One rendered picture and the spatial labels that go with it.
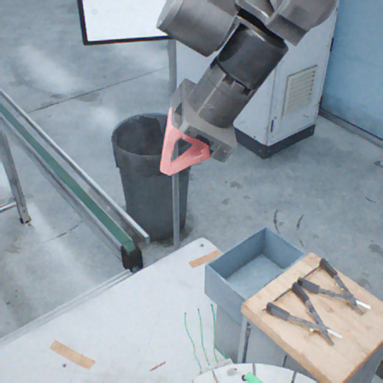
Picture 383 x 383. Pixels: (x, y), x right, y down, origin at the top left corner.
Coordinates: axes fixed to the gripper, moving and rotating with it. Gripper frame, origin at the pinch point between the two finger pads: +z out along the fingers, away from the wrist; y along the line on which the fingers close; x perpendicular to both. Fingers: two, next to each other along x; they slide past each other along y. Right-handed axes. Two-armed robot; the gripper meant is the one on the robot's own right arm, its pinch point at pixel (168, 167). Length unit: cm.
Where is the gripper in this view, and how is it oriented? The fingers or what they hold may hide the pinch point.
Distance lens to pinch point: 57.1
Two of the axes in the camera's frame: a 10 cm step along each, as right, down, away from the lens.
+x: 8.5, 3.9, 3.5
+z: -5.2, 6.6, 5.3
